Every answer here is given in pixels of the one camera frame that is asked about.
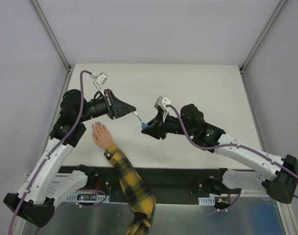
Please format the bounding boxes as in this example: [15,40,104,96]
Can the blue nail polish bottle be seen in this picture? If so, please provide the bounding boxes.
[141,122,149,130]

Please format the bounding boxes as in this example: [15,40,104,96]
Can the yellow plaid sleeve forearm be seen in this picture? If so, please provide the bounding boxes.
[104,145,156,235]

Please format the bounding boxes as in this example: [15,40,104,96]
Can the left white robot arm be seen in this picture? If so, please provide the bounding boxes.
[3,89,136,228]

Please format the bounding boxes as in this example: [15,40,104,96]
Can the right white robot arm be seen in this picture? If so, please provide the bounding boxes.
[141,104,298,204]

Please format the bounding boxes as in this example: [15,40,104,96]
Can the mannequin hand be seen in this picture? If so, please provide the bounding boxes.
[92,122,114,150]

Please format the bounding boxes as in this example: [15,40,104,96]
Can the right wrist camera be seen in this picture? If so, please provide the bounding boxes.
[154,96,171,111]

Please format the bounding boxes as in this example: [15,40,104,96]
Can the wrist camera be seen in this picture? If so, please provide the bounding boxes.
[90,72,108,87]
[154,96,171,111]

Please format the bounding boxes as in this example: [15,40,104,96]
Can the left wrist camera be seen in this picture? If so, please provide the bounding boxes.
[90,72,108,87]

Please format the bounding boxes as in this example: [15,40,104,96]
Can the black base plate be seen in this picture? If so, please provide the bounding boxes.
[50,165,265,204]

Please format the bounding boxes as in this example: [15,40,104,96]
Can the left aluminium frame post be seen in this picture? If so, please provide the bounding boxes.
[29,0,72,72]

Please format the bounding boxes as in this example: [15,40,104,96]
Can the aluminium frame post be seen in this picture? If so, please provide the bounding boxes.
[239,0,289,75]
[29,0,72,72]

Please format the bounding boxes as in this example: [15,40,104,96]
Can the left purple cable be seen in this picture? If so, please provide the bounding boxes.
[8,70,98,235]

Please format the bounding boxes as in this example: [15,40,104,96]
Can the right white cable duct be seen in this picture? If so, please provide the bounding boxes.
[198,196,216,206]

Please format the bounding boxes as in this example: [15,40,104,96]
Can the right aluminium frame post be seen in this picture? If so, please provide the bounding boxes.
[239,0,289,75]

